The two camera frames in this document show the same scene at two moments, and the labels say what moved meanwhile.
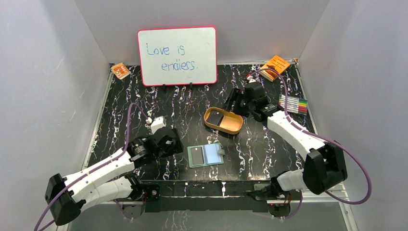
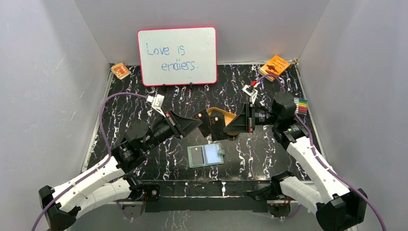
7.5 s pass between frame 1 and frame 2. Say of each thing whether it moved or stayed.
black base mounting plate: stayed
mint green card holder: stayed
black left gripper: moved
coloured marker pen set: stayed
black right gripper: moved
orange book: stayed
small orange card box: stayed
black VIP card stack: moved
